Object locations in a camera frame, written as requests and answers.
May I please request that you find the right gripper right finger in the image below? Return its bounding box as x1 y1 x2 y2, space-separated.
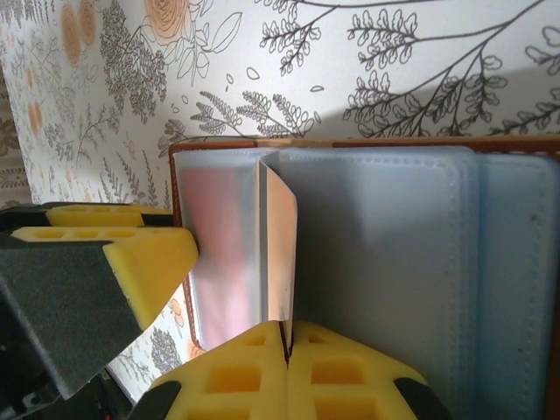
288 322 452 420

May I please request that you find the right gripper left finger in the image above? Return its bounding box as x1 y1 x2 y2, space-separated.
146 321 290 420

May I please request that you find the brown leather card holder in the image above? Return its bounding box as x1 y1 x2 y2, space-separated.
168 134 560 420

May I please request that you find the single pale card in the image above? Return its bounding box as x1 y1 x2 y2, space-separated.
256 160 299 327

